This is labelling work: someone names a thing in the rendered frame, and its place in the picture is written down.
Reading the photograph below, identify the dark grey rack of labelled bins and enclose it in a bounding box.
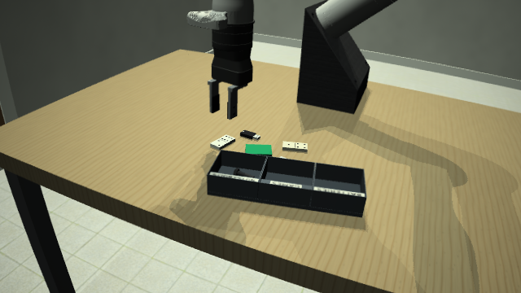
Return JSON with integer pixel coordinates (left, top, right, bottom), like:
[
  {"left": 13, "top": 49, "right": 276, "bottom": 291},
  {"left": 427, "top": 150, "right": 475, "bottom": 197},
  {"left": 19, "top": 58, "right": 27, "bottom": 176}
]
[{"left": 207, "top": 150, "right": 367, "bottom": 217}]

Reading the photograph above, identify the black usb stick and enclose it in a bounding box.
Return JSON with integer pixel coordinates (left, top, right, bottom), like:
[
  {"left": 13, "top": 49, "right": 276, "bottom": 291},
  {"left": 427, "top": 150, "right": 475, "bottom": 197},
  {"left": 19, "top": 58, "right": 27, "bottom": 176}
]
[{"left": 240, "top": 130, "right": 260, "bottom": 140}]

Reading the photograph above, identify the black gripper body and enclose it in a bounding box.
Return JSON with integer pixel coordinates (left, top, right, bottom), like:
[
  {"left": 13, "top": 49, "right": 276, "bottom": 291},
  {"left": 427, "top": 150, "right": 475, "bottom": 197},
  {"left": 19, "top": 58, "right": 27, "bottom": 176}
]
[{"left": 187, "top": 0, "right": 255, "bottom": 86}]

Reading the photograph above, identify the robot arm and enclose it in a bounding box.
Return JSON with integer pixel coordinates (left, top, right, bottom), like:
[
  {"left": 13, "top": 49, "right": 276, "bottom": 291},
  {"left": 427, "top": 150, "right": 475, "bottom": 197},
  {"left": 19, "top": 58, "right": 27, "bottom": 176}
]
[{"left": 316, "top": 0, "right": 397, "bottom": 39}]

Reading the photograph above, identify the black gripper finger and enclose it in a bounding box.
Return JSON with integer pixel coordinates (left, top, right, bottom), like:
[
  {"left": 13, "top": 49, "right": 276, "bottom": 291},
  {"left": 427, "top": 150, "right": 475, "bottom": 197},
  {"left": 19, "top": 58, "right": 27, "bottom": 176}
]
[
  {"left": 208, "top": 79, "right": 221, "bottom": 113},
  {"left": 227, "top": 84, "right": 247, "bottom": 120}
]

